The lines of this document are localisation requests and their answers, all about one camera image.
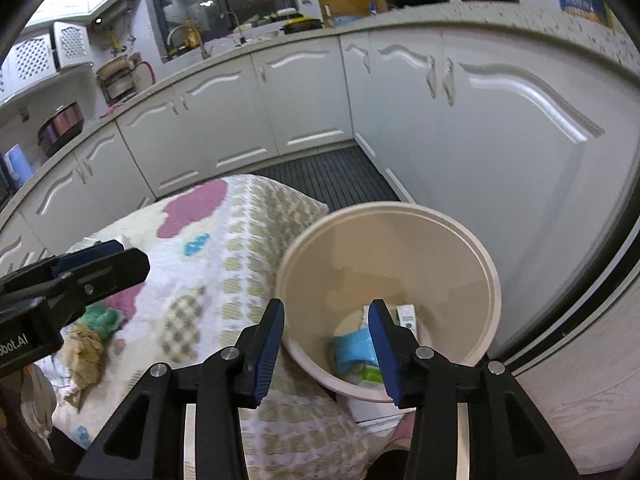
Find wooden cutting board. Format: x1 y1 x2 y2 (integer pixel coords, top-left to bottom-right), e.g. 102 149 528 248
318 0 388 27

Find blue plastic wrapper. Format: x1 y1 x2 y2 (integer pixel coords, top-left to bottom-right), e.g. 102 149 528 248
331 327 378 377

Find white lower kitchen cabinets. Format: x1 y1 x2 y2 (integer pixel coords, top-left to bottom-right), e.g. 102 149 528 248
1 3 639 361

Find patterned table cloth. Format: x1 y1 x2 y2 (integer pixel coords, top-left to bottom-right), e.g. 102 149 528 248
42 176 369 479

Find purple rice cooker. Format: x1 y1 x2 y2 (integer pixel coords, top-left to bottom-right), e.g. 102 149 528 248
37 101 85 157

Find beige plastic trash bin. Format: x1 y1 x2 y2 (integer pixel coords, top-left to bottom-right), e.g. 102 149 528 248
276 202 501 424

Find kitchen faucet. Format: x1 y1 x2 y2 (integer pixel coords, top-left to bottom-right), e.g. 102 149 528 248
166 24 210 60

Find yellow black casserole pot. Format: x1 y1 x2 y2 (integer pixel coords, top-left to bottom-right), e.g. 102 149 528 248
281 16 323 35

